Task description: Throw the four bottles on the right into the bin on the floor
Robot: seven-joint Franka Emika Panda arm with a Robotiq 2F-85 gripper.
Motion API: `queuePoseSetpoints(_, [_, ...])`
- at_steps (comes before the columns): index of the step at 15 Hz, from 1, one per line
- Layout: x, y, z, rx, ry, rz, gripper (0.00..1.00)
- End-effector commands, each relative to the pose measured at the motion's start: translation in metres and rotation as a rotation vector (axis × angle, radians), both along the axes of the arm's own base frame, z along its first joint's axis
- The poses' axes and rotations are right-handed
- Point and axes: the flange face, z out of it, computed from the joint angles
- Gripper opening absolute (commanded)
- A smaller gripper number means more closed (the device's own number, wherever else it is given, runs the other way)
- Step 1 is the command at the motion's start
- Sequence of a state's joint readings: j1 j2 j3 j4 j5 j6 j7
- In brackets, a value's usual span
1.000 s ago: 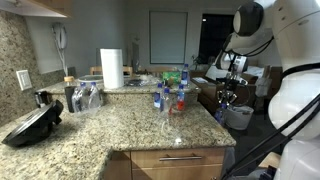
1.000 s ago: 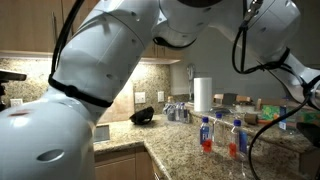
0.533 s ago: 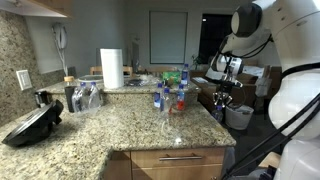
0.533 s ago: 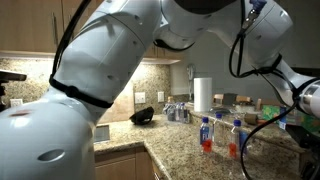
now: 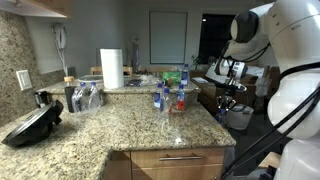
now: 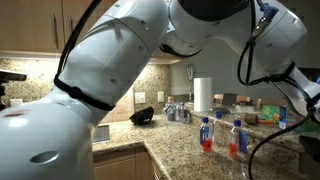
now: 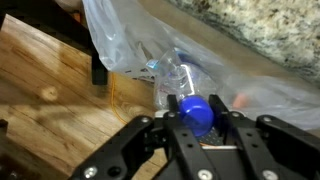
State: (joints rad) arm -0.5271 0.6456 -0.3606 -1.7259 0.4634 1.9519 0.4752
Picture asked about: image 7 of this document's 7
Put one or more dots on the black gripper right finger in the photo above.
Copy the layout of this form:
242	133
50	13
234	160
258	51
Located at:
253	150

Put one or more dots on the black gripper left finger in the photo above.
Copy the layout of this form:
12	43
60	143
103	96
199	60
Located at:
180	146

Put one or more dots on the clear Fiji water bottle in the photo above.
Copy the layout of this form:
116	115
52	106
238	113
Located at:
196	115

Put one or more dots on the wooden lower cabinet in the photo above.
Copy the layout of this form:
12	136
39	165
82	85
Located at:
233	50

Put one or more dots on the black metal stand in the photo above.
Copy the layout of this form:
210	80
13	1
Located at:
99	71

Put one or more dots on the clear printed plastic bag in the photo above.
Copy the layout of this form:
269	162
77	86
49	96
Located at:
116	40

